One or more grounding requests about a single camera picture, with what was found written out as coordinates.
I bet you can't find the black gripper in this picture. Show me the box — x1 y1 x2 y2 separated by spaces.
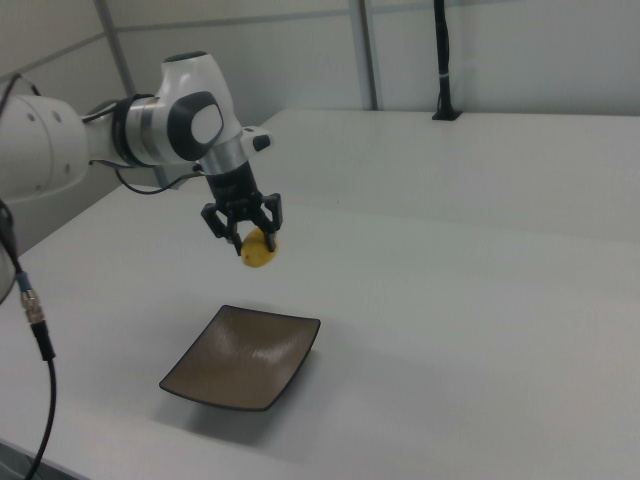
200 161 286 258

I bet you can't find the yellow potato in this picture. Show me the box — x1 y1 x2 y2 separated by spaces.
240 227 281 269

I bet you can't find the brown square ceramic plate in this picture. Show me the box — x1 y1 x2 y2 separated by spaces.
158 304 322 413

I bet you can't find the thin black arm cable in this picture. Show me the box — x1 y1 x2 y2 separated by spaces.
82 97 207 195

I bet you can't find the grey metal partition post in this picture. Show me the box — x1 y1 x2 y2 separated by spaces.
93 0 170 187
358 0 380 112

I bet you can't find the black cable with metal connector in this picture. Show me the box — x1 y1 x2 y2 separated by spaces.
0 197 59 480

